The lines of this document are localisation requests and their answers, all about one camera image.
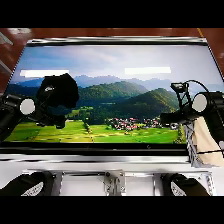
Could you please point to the black garment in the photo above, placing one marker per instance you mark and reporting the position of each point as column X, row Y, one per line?
column 63, row 90

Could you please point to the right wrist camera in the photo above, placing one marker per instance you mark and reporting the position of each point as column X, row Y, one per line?
column 178, row 87

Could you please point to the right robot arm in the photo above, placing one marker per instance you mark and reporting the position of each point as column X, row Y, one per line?
column 213, row 110

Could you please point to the checked garment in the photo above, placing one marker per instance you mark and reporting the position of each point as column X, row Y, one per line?
column 190, row 143

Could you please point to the beige garment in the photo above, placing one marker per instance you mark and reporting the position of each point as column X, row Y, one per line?
column 206, row 140

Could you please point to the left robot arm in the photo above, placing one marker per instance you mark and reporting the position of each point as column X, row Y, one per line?
column 13, row 111

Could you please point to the silver frame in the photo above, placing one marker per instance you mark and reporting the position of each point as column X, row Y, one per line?
column 116, row 166

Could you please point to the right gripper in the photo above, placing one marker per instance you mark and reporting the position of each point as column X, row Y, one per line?
column 173, row 118

